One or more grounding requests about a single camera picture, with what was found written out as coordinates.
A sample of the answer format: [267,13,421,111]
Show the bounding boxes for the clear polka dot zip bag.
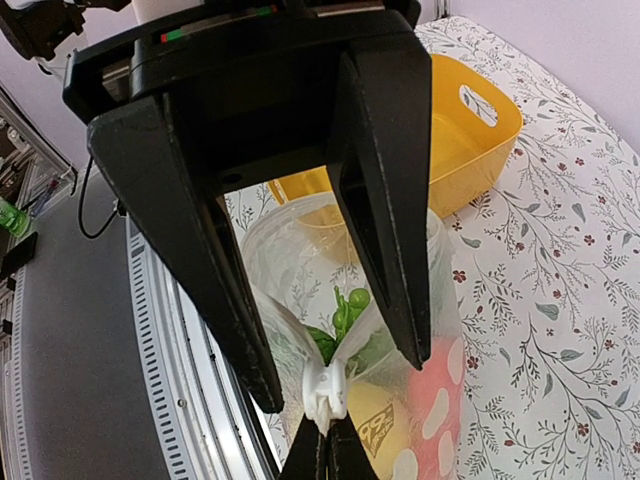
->
[241,193,465,479]

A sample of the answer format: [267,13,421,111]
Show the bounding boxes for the green toy leafy vegetable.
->
[306,326,395,376]

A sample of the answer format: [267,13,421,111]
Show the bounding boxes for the floral white table mat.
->
[224,14,640,480]

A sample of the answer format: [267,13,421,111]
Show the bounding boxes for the yellow plastic basket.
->
[269,54,523,218]

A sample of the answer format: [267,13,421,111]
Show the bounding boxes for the aluminium front rail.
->
[0,84,281,480]

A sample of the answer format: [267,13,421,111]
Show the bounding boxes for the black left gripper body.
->
[63,1,431,195]

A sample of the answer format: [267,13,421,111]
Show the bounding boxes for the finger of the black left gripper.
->
[87,95,284,413]
[327,49,432,369]

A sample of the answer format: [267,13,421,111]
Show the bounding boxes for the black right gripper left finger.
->
[278,417,327,480]

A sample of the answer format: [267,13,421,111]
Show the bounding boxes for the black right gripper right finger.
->
[326,418,378,480]

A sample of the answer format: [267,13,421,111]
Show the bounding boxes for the green toy grapes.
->
[332,286,371,347]

